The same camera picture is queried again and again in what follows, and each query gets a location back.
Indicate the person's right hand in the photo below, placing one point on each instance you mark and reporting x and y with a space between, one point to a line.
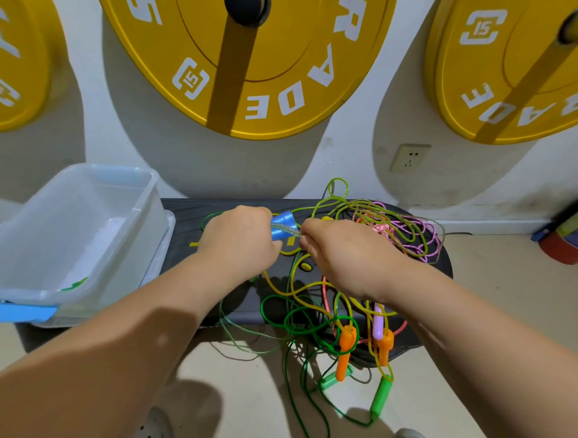
357 257

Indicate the person's left hand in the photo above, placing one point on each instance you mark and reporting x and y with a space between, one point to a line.
239 239

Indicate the clear plastic storage bin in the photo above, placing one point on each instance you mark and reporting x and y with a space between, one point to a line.
72 230

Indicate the person's left forearm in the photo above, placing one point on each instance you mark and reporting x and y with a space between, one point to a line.
99 361

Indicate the person's right forearm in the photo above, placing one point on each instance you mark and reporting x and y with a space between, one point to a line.
506 370

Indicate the person's left grey shoe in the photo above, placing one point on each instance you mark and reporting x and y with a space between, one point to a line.
155 424

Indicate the black aerobic step platform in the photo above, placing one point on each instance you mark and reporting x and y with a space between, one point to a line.
181 217

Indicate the translucent plastic lid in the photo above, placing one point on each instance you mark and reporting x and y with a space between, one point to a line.
161 262

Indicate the large yellow weight plate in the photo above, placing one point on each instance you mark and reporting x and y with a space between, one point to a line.
271 54

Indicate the red fire extinguisher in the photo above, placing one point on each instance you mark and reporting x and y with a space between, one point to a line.
562 239

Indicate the blue plastic piece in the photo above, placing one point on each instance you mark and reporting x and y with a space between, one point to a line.
25 312

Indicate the white wall socket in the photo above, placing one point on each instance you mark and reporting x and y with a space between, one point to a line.
410 158

